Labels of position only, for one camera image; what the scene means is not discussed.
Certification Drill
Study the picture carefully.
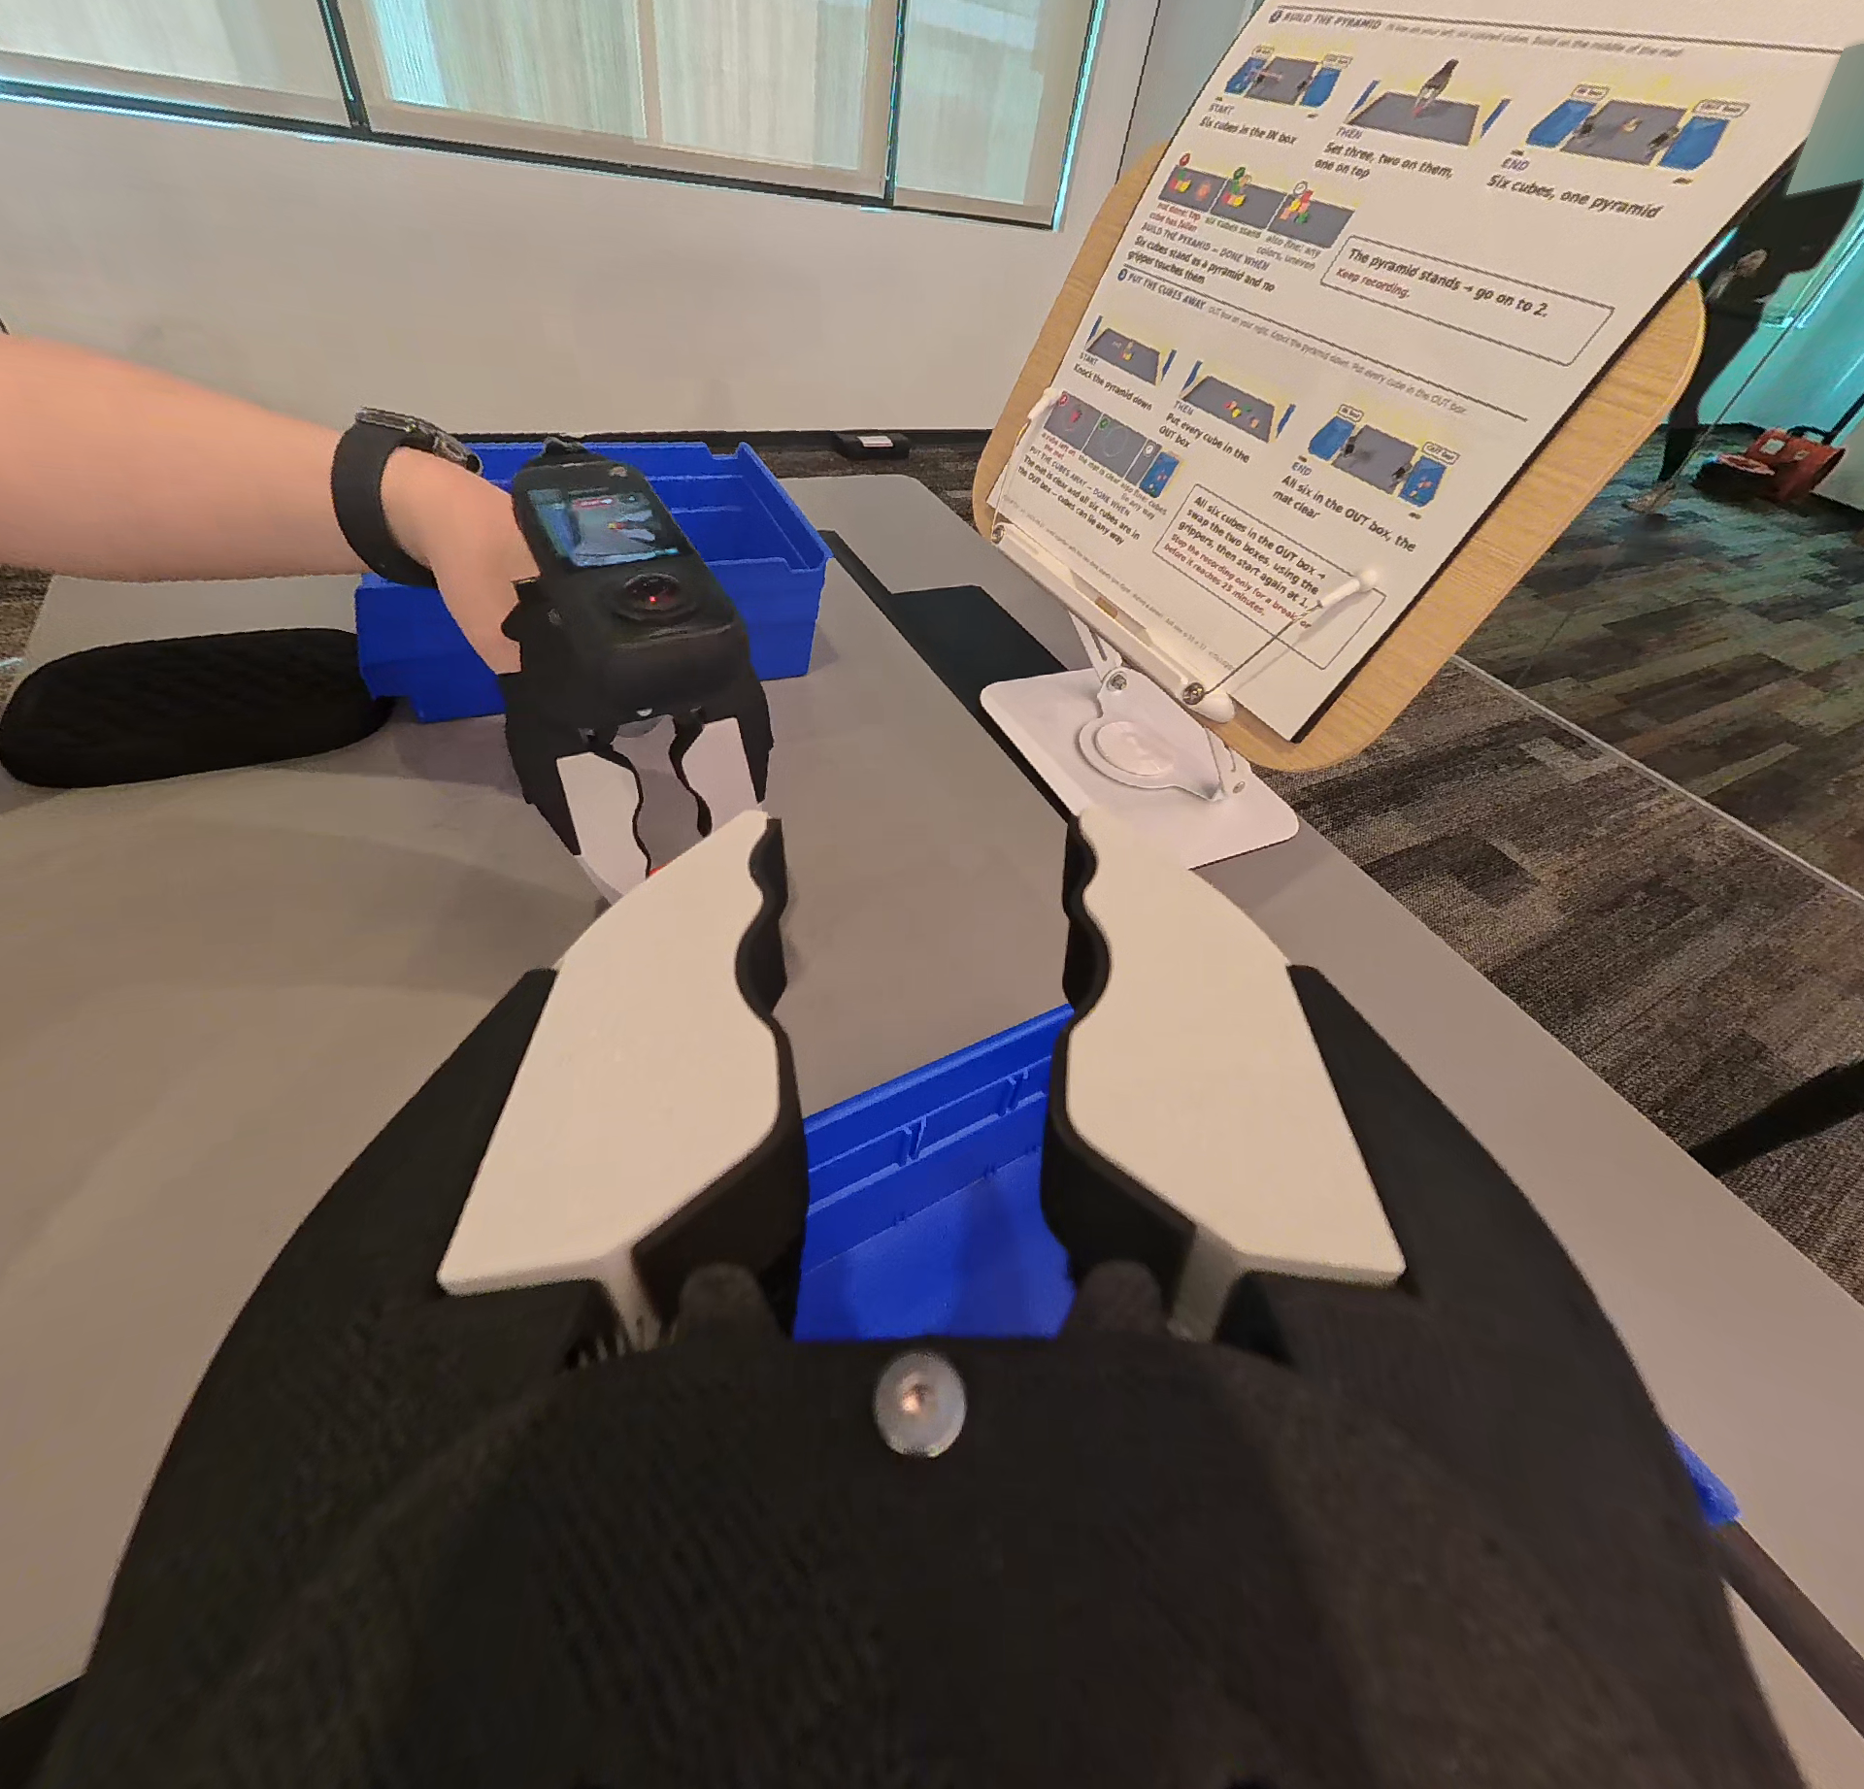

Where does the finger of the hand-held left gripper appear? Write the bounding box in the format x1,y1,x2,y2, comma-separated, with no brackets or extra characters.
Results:
672,716,770,845
558,742,655,905

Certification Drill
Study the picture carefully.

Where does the black wristband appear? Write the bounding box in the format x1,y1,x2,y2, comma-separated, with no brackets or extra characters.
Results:
332,408,482,588

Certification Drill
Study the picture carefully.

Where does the person's left forearm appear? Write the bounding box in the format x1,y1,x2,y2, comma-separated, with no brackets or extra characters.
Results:
0,332,366,582

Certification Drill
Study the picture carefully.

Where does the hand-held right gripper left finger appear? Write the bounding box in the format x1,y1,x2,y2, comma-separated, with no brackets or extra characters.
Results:
436,805,809,1341

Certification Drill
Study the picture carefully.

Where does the white pin on wire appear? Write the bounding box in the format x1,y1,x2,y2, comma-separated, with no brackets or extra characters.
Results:
1181,566,1388,720
990,388,1063,544

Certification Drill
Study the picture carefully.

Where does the person's left hand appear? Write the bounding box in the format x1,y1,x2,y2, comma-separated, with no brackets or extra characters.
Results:
395,470,542,672

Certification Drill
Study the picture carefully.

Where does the large gridded window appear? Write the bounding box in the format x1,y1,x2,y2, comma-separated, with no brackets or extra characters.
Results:
0,0,1122,232

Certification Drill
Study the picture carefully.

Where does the wooden instruction board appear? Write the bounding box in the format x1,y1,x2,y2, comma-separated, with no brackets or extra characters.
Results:
973,0,1864,774

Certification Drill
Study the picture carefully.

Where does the blue plastic bin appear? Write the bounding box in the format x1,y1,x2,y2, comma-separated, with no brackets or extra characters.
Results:
792,1003,1744,1524
353,435,834,725

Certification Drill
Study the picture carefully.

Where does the black mesh pad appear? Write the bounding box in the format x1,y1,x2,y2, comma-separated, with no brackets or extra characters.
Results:
0,627,395,788

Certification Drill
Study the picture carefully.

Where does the red equipment case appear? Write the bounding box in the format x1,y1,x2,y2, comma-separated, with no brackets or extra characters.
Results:
1695,427,1851,501

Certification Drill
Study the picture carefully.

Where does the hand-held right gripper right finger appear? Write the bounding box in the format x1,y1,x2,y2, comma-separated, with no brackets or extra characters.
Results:
1046,805,1412,1345

